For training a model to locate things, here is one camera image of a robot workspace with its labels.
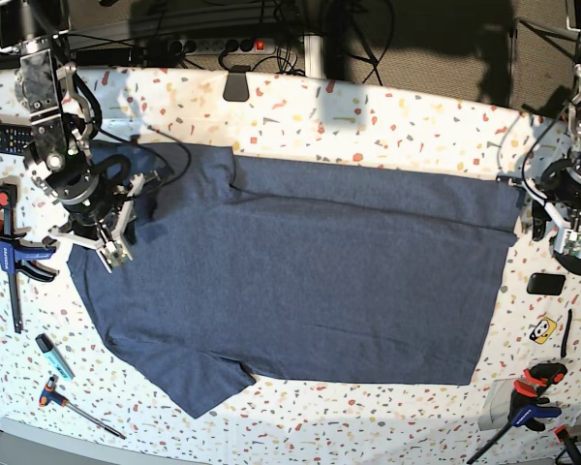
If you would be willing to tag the white power strip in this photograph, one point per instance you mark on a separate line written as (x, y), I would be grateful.
(203, 46)

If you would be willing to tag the yellow cartoon sticker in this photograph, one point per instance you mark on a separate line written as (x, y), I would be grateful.
(542, 331)

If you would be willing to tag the clear plastic bag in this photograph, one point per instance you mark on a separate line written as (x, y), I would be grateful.
(496, 406)

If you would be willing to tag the blue black bar clamp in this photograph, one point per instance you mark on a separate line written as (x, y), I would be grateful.
(16, 257)

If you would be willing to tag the blue T-shirt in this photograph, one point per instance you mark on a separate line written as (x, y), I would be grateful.
(203, 333)

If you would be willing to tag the teal highlighter marker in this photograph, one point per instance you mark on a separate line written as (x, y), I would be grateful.
(54, 358)

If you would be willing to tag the orange handled T screwdriver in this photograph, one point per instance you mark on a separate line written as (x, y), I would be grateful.
(50, 395)

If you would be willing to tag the black TV remote control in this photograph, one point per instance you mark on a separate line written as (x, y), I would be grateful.
(14, 138)

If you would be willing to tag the small black case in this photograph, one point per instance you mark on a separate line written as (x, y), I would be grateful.
(546, 284)

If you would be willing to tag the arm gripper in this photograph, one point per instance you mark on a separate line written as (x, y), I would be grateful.
(566, 244)
(104, 229)

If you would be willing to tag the black table clip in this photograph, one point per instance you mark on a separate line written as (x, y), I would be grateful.
(236, 88)

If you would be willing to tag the white table leg post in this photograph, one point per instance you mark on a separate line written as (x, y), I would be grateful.
(313, 56)

